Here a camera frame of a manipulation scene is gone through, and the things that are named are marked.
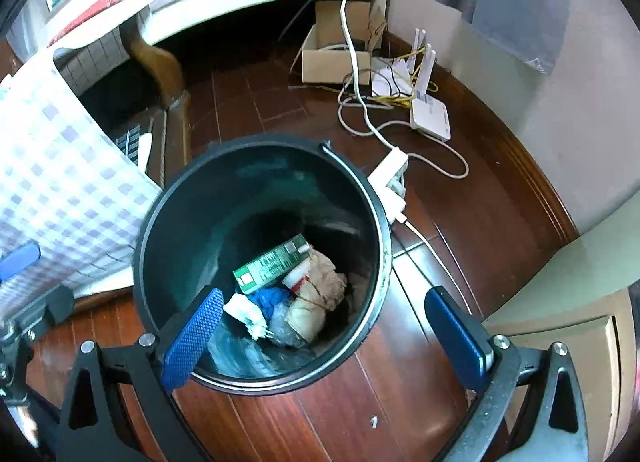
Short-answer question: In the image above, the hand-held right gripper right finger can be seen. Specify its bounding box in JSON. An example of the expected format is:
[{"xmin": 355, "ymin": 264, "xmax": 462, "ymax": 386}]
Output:
[{"xmin": 424, "ymin": 286, "xmax": 593, "ymax": 462}]

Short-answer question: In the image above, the thick white cable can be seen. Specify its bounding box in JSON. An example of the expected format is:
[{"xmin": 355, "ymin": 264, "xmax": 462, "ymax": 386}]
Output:
[{"xmin": 337, "ymin": 0, "xmax": 471, "ymax": 180}]

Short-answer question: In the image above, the thin white cable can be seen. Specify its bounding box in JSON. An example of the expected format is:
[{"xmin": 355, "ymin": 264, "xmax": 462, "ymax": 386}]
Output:
[{"xmin": 402, "ymin": 219, "xmax": 483, "ymax": 315}]

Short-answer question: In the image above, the beige paper wrap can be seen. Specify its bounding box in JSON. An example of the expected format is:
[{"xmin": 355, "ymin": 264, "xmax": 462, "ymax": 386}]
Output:
[{"xmin": 287, "ymin": 247, "xmax": 349, "ymax": 343}]

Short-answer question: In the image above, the yellow cable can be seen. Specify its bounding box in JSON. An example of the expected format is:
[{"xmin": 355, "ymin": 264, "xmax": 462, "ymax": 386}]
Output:
[{"xmin": 370, "ymin": 44, "xmax": 438, "ymax": 107}]

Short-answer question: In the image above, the white router with antennas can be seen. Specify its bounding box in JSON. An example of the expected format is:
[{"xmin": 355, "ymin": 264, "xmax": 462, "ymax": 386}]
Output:
[{"xmin": 410, "ymin": 29, "xmax": 452, "ymax": 143}]

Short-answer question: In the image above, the white power strip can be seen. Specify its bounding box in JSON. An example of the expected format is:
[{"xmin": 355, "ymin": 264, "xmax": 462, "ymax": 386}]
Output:
[{"xmin": 367, "ymin": 148, "xmax": 408, "ymax": 225}]

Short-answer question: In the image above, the black plastic bucket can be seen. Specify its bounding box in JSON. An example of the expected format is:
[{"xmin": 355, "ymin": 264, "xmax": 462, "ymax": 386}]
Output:
[{"xmin": 132, "ymin": 134, "xmax": 392, "ymax": 397}]

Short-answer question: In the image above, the white bed frame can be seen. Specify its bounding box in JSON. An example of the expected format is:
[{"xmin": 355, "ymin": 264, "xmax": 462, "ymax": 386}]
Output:
[{"xmin": 145, "ymin": 0, "xmax": 393, "ymax": 45}]

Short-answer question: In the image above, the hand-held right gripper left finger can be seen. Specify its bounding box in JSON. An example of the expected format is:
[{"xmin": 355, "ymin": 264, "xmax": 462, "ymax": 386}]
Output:
[{"xmin": 55, "ymin": 287, "xmax": 224, "ymax": 462}]

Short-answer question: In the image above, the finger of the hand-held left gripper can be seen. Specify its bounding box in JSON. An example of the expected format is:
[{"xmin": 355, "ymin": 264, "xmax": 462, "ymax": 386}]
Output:
[
  {"xmin": 12, "ymin": 284, "xmax": 75, "ymax": 337},
  {"xmin": 0, "ymin": 240, "xmax": 42, "ymax": 283}
]

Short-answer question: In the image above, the cardboard box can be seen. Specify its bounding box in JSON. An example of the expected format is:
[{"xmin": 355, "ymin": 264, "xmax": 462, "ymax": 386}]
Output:
[{"xmin": 300, "ymin": 0, "xmax": 388, "ymax": 85}]

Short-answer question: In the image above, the blue plastic bag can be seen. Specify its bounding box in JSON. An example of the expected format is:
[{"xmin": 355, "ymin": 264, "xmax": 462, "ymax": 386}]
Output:
[{"xmin": 247, "ymin": 287, "xmax": 293, "ymax": 323}]

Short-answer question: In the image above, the white modem box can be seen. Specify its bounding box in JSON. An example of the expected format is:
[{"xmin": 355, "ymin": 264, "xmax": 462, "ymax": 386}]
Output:
[{"xmin": 371, "ymin": 56, "xmax": 418, "ymax": 98}]

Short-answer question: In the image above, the white plastic bag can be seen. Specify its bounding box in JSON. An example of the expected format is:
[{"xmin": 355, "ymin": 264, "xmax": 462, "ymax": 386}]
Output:
[{"xmin": 265, "ymin": 304, "xmax": 308, "ymax": 348}]

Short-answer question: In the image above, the checked tablecloth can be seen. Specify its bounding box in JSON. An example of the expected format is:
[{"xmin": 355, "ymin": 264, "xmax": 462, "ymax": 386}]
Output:
[{"xmin": 0, "ymin": 46, "xmax": 166, "ymax": 293}]

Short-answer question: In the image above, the white tissue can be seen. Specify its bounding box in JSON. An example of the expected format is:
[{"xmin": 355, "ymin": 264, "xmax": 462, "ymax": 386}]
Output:
[{"xmin": 222, "ymin": 293, "xmax": 271, "ymax": 340}]

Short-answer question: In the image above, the green white carton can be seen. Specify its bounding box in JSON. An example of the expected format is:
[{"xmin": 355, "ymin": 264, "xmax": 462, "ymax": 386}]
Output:
[{"xmin": 232, "ymin": 233, "xmax": 311, "ymax": 295}]

